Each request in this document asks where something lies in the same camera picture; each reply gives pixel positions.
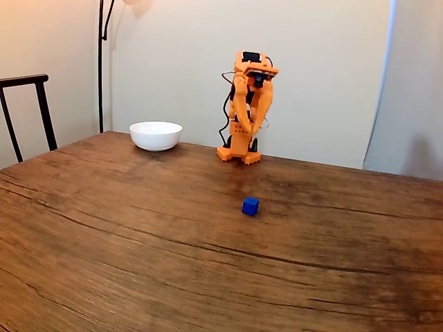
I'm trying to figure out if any blue cube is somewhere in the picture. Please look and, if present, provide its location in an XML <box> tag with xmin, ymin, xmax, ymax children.
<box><xmin>242</xmin><ymin>196</ymin><xmax>260</xmax><ymax>216</ymax></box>

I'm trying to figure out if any white bowl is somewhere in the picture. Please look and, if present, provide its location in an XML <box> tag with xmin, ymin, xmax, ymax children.
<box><xmin>129</xmin><ymin>120</ymin><xmax>183</xmax><ymax>152</ymax></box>

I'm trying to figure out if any black floor lamp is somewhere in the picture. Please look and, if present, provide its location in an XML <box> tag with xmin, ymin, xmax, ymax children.
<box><xmin>98</xmin><ymin>0</ymin><xmax>155</xmax><ymax>134</ymax></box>

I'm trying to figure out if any dark wooden chair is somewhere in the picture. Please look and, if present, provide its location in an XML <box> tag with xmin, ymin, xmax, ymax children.
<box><xmin>0</xmin><ymin>73</ymin><xmax>59</xmax><ymax>170</ymax></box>

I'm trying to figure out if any black camera cable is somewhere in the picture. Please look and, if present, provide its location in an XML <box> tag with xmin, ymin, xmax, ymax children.
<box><xmin>217</xmin><ymin>86</ymin><xmax>237</xmax><ymax>147</ymax></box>

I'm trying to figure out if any orange gripper camera mount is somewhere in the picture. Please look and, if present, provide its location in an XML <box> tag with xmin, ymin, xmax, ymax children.
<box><xmin>244</xmin><ymin>65</ymin><xmax>280</xmax><ymax>88</ymax></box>

